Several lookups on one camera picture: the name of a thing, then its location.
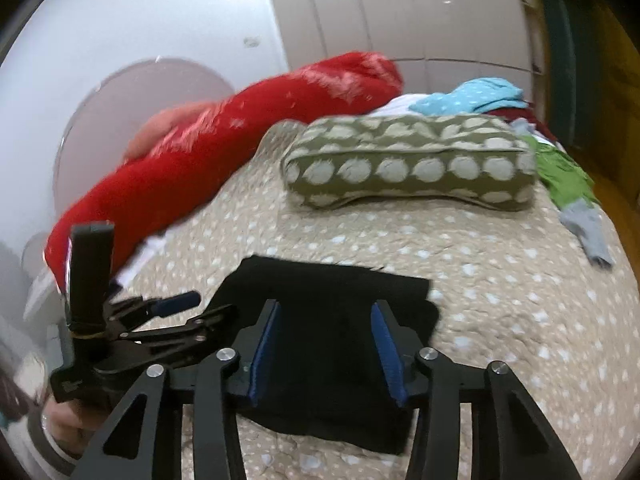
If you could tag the red floral quilt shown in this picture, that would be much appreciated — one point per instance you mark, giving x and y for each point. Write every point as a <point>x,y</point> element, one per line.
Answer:
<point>200,160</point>

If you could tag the green garment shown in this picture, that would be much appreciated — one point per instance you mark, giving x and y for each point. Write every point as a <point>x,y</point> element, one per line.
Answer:
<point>560,170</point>

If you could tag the light blue garment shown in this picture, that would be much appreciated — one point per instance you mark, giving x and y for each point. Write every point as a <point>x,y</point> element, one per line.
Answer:
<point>590,230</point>

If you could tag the black pants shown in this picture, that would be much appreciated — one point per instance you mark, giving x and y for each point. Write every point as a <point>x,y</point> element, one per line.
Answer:
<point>330,340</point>

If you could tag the wall light switch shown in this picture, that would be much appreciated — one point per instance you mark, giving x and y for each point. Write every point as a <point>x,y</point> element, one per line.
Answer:
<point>251,41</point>

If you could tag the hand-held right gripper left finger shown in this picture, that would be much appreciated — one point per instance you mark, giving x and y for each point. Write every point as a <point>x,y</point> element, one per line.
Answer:
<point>262,355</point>

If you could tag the person's left forearm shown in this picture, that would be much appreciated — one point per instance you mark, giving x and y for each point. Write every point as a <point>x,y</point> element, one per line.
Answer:
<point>45,452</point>

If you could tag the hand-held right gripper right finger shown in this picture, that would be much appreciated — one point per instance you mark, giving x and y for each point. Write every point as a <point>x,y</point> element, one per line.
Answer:
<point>390,355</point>

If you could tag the pink pillow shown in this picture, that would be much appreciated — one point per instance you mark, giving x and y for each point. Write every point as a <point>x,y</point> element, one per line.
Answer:
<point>155,127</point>

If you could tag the person's left hand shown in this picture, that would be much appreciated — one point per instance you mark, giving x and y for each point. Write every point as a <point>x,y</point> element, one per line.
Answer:
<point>67,422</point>

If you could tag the yellow wooden door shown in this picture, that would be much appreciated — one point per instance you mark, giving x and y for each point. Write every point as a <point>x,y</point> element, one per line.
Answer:
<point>607,85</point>

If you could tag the white wardrobe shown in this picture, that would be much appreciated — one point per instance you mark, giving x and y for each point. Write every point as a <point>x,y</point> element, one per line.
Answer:
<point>400,15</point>

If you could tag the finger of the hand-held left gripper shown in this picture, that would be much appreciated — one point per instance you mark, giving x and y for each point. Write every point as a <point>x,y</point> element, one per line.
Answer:
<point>175,302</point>
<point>190,332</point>

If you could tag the beige spotted bedspread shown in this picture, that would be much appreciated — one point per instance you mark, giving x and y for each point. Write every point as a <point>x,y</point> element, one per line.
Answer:
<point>500,310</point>

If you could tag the olive pillow with white spots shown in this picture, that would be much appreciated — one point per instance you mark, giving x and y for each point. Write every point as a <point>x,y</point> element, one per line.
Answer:
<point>410,160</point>

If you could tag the white round headboard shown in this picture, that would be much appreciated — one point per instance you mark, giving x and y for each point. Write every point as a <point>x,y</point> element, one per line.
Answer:
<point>115,100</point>

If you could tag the turquoise dotted garment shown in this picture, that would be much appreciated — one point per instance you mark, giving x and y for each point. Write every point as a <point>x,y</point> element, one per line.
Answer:
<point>470,95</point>

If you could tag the dark red garment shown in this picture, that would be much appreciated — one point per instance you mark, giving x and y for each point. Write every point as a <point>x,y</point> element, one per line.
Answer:
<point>515,112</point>

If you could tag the teal curtain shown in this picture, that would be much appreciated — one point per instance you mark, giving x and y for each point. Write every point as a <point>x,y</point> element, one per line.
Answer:
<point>555,50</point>

